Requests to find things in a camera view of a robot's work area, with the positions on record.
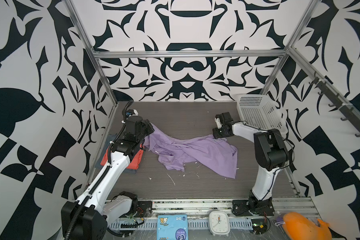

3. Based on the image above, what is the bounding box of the purple t-shirt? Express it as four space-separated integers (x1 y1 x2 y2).
144 126 238 179

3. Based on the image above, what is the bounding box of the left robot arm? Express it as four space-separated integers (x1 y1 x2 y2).
61 116 155 240

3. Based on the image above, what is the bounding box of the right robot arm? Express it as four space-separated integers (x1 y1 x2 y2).
213 112 290 216

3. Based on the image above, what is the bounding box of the grey folded t-shirt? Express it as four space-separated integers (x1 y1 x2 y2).
105 134 117 149

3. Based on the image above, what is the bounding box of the red folded t-shirt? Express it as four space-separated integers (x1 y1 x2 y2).
100 149 144 171

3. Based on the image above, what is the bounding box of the white plastic basket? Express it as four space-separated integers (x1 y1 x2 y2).
235 94 288 135

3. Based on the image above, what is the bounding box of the white square clock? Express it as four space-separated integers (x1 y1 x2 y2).
209 211 231 236

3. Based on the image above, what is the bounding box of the small green circuit board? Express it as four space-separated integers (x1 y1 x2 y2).
250 218 271 236

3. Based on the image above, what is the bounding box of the blue tissue pack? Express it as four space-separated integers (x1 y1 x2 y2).
157 215 189 240

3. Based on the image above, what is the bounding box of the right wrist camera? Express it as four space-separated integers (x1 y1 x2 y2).
215 117 223 129

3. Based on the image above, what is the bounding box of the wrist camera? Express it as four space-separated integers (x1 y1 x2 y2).
215 117 223 129
126 109 139 118

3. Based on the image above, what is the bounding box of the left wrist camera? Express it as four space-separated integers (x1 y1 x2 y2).
126 109 139 118

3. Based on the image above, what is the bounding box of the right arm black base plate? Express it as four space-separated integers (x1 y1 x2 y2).
232 198 275 217

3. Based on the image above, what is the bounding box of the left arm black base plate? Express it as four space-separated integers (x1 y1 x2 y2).
133 201 153 218

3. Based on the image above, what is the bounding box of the black corrugated cable hose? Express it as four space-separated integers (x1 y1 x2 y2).
64 100 145 240

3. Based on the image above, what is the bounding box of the aluminium frame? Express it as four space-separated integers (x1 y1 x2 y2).
67 1 360 202

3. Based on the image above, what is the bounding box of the black hook rail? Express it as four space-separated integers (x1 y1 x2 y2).
310 71 360 138

